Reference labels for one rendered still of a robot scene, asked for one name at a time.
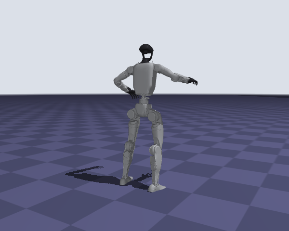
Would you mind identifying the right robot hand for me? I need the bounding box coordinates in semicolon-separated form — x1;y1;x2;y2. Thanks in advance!
188;77;197;85

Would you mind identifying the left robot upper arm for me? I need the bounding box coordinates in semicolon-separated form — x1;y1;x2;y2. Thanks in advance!
114;66;134;86

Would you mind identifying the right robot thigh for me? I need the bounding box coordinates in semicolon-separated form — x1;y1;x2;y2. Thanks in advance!
147;109;164;156

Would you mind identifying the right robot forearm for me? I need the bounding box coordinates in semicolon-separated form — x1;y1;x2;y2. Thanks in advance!
174;73;190;84

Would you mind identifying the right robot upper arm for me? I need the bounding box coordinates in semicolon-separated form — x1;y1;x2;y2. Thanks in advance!
153;64;180;82

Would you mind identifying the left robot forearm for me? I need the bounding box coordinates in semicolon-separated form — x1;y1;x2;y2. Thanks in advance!
117;82;129;93

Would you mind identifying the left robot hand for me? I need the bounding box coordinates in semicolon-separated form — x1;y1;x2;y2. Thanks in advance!
127;87;139;99

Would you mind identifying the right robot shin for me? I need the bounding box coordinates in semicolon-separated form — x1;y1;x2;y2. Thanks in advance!
150;146;162;186

